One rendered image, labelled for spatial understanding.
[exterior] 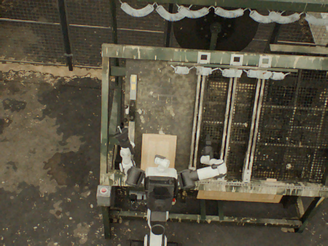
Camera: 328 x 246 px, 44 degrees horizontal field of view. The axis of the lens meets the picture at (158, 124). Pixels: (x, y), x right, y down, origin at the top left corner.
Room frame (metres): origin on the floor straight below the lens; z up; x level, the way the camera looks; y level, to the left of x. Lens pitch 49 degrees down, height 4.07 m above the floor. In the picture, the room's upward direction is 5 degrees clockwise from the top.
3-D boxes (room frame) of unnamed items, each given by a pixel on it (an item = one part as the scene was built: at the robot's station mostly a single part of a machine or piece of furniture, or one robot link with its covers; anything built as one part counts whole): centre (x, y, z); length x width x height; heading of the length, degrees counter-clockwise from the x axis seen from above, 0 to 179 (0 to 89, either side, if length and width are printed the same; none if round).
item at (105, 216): (1.89, 0.44, 0.38); 0.06 x 0.06 x 0.75; 2
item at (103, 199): (1.89, 0.44, 0.84); 0.12 x 0.12 x 0.18; 2
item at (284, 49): (3.02, -1.31, 1.38); 0.70 x 0.15 x 0.85; 92
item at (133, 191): (1.97, 0.00, 0.69); 0.50 x 0.14 x 0.24; 92
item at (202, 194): (2.33, -0.93, 0.52); 0.90 x 0.02 x 0.55; 92
